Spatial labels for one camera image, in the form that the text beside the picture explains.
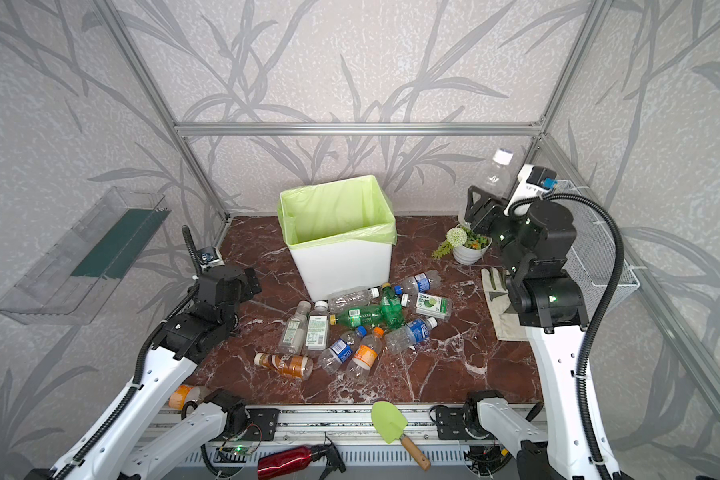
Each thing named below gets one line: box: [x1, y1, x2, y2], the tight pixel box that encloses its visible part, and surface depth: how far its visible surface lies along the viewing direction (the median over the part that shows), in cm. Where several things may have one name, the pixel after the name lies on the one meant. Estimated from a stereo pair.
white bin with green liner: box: [277, 175, 397, 302], surface depth 90 cm
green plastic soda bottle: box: [329, 305, 385, 328], surface depth 90 cm
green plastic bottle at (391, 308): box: [380, 282, 404, 329], surface depth 93 cm
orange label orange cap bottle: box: [346, 327, 385, 383], surface depth 83 cm
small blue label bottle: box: [318, 326, 368, 374], surface depth 84 cm
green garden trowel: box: [371, 401, 431, 471], surface depth 75 cm
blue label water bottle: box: [384, 317, 438, 354], surface depth 88 cm
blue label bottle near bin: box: [394, 270, 442, 297], surface depth 98 cm
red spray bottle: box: [257, 444, 346, 480], surface depth 69 cm
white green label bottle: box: [305, 300, 330, 355], surface depth 88 cm
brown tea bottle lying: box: [254, 353, 314, 380], surface depth 80 cm
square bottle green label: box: [401, 292, 453, 320], surface depth 94 cm
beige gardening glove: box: [481, 267, 528, 342], surface depth 96 cm
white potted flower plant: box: [432, 226, 493, 265], surface depth 98 cm
